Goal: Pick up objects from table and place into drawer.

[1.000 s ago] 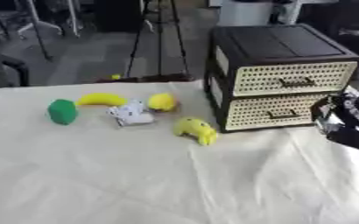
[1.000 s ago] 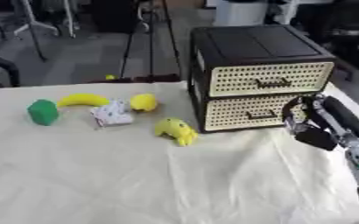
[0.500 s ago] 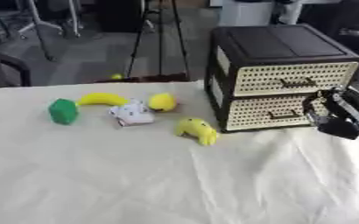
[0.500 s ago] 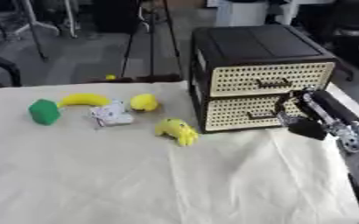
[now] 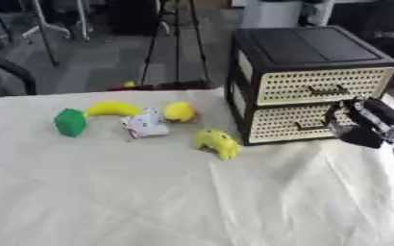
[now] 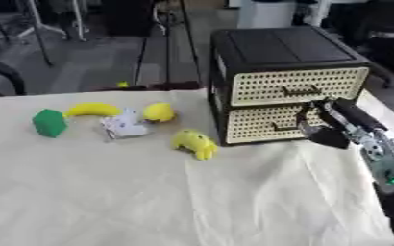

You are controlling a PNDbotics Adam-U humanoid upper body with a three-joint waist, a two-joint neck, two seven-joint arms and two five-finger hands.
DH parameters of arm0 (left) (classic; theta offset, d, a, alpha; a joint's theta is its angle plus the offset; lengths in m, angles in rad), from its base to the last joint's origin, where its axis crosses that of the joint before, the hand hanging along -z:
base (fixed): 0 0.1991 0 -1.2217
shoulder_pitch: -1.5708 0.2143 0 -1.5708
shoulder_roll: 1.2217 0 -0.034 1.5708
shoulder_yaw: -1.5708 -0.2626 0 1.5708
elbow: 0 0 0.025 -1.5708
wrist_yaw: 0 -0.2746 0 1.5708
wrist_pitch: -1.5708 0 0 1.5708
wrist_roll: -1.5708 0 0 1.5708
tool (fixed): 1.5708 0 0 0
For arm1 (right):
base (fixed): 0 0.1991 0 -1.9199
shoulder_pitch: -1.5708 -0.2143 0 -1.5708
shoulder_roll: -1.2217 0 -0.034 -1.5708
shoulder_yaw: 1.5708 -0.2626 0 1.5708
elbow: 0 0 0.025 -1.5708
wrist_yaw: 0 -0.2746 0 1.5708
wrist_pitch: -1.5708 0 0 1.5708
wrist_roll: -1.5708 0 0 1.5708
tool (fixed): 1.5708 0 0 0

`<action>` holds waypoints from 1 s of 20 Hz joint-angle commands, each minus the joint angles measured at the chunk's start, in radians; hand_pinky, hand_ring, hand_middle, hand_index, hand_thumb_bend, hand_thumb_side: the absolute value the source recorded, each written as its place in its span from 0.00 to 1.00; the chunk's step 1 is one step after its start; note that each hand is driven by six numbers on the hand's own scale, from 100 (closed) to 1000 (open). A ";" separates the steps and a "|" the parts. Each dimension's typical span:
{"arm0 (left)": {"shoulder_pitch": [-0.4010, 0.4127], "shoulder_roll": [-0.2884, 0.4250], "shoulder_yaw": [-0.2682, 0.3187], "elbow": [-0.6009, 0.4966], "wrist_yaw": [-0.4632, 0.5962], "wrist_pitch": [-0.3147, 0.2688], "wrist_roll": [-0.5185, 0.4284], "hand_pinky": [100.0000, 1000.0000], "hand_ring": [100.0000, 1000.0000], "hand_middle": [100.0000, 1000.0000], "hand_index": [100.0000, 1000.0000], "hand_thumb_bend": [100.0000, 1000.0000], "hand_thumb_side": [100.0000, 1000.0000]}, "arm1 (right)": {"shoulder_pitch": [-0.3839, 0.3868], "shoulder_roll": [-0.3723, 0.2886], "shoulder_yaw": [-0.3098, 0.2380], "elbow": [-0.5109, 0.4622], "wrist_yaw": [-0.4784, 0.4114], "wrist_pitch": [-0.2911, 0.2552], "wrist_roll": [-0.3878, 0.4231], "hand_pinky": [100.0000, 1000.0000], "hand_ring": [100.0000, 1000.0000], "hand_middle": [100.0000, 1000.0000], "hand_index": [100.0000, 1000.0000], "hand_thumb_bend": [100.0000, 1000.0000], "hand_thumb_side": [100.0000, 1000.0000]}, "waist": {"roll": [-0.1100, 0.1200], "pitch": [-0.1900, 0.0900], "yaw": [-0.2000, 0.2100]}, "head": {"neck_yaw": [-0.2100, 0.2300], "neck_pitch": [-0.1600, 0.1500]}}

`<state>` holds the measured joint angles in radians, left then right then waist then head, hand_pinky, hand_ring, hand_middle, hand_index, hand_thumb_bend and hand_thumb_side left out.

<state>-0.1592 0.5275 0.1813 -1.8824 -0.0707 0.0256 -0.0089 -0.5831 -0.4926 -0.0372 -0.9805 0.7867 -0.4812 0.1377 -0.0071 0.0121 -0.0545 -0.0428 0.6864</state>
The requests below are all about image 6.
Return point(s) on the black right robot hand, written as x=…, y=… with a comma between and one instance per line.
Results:
x=332, y=136

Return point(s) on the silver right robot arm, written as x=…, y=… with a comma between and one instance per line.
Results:
x=388, y=163

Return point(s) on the black drawer cabinet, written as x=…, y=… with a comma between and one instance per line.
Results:
x=284, y=51

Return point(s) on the black office chair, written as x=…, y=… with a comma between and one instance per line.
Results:
x=385, y=35

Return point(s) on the yellow green soft toy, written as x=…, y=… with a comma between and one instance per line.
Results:
x=194, y=142

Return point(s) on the white cabinet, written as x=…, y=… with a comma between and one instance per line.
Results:
x=266, y=12

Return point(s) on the yellow toy lemon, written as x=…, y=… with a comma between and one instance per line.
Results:
x=159, y=112

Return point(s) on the black tripod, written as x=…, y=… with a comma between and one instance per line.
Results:
x=168, y=44

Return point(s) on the white crumpled soft toy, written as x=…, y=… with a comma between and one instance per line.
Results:
x=123, y=126

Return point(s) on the small yellow ball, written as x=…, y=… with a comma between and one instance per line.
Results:
x=122, y=84

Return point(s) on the yellow toy banana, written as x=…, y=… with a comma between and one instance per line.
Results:
x=92, y=109

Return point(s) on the green block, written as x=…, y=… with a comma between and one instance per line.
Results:
x=49, y=123

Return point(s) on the white stand legs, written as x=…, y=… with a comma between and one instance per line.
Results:
x=54, y=22

